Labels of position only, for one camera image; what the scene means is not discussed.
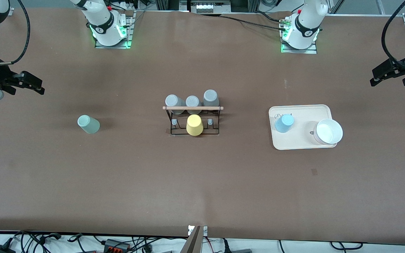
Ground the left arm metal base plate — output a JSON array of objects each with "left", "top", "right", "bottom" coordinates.
[{"left": 281, "top": 33, "right": 318, "bottom": 54}]

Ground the pale green cup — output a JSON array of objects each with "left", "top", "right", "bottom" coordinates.
[{"left": 78, "top": 115, "right": 101, "bottom": 134}]

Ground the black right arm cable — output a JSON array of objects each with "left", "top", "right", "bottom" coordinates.
[{"left": 0, "top": 0, "right": 31, "bottom": 66}]

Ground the grey cup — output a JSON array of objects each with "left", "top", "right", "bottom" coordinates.
[
  {"left": 165, "top": 94, "right": 186, "bottom": 115},
  {"left": 203, "top": 89, "right": 220, "bottom": 107},
  {"left": 186, "top": 95, "right": 202, "bottom": 115}
]

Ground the yellow cup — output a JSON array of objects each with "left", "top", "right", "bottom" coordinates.
[{"left": 186, "top": 114, "right": 204, "bottom": 136}]

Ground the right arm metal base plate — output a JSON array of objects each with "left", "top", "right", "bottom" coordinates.
[{"left": 95, "top": 11, "right": 133, "bottom": 49}]

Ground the black wire cup rack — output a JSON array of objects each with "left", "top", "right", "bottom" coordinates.
[{"left": 163, "top": 105, "right": 224, "bottom": 137}]

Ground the grey control box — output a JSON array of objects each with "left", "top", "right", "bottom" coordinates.
[{"left": 190, "top": 0, "right": 232, "bottom": 14}]

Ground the black cable on table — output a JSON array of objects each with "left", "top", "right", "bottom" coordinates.
[{"left": 220, "top": 13, "right": 288, "bottom": 31}]

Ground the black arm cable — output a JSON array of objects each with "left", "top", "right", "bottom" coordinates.
[
  {"left": 381, "top": 0, "right": 405, "bottom": 69},
  {"left": 0, "top": 0, "right": 31, "bottom": 66}
]

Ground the black floor cable loop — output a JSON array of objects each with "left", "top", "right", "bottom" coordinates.
[{"left": 330, "top": 241, "right": 364, "bottom": 250}]

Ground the cream plastic tray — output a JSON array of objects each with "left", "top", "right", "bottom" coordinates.
[{"left": 269, "top": 104, "right": 338, "bottom": 151}]

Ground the white mounting bracket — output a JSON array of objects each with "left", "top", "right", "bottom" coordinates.
[{"left": 188, "top": 225, "right": 208, "bottom": 236}]

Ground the light blue cup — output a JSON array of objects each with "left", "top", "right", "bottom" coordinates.
[{"left": 275, "top": 115, "right": 294, "bottom": 133}]

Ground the white bowl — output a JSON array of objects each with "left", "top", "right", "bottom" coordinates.
[{"left": 313, "top": 118, "right": 343, "bottom": 145}]

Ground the black power strip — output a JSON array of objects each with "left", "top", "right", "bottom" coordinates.
[{"left": 103, "top": 239, "right": 131, "bottom": 253}]

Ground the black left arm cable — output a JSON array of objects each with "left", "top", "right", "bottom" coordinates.
[{"left": 381, "top": 0, "right": 405, "bottom": 69}]

